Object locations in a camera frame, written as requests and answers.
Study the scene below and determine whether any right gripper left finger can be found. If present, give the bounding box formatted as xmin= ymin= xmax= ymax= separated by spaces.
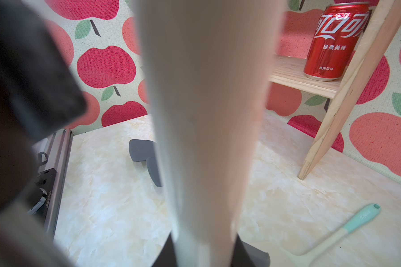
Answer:
xmin=151 ymin=234 xmax=177 ymax=267

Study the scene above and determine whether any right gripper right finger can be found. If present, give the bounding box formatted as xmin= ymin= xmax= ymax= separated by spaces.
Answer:
xmin=231 ymin=235 xmax=254 ymax=267

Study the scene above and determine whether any grey slotted utensil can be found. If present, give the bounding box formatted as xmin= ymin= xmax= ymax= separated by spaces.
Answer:
xmin=242 ymin=241 xmax=271 ymax=267

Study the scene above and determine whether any white spatula mint handle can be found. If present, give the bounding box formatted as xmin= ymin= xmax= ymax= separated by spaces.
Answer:
xmin=267 ymin=204 xmax=382 ymax=267

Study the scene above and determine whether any grey spatula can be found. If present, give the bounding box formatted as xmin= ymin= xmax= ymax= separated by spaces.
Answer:
xmin=146 ymin=157 xmax=162 ymax=188

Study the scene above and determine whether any grey turner mint handle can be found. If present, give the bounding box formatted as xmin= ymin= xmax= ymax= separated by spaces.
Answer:
xmin=129 ymin=139 xmax=155 ymax=162

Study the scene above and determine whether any white utensil rack stand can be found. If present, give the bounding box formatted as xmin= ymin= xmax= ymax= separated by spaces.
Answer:
xmin=133 ymin=1 xmax=285 ymax=267

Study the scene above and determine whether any grey spoon dark handle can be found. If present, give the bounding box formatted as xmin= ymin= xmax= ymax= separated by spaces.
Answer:
xmin=0 ymin=1 xmax=87 ymax=267

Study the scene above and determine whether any red cola can front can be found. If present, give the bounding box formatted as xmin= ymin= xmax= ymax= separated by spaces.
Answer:
xmin=304 ymin=2 xmax=370 ymax=81

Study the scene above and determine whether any wooden two-tier shelf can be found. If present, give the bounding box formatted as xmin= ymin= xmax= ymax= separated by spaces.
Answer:
xmin=269 ymin=1 xmax=401 ymax=180

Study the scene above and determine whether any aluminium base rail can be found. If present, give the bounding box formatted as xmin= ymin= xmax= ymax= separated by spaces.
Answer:
xmin=26 ymin=129 xmax=73 ymax=236

